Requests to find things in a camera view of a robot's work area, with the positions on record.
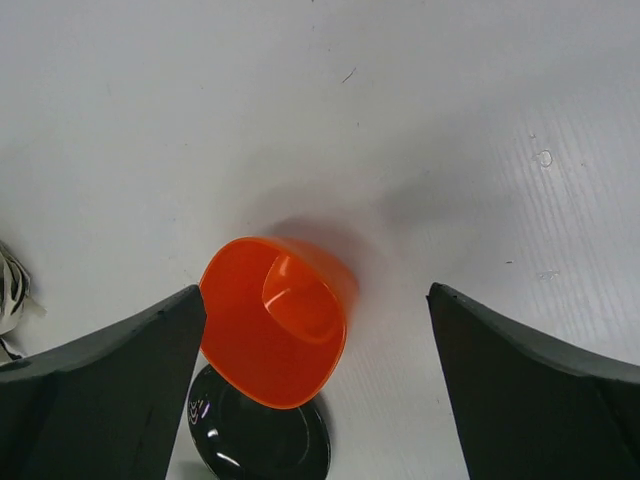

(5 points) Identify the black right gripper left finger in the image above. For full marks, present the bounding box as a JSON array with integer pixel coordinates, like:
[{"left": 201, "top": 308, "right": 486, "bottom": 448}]
[{"left": 1, "top": 285, "right": 206, "bottom": 479}]

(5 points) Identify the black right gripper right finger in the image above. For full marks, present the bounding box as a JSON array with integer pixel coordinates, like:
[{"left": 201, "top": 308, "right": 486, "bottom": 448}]
[{"left": 427, "top": 283, "right": 639, "bottom": 479}]

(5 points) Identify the black white striped cloth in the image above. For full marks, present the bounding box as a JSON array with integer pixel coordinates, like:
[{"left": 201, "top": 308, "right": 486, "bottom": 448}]
[{"left": 1, "top": 242, "right": 46, "bottom": 366}]

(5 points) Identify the black round plate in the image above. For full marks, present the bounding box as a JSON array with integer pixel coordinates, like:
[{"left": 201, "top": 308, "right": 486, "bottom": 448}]
[{"left": 186, "top": 366, "right": 331, "bottom": 480}]

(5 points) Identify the orange plastic bowl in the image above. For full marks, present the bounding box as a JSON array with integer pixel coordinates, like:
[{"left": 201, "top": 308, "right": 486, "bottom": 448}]
[{"left": 200, "top": 237, "right": 359, "bottom": 410}]

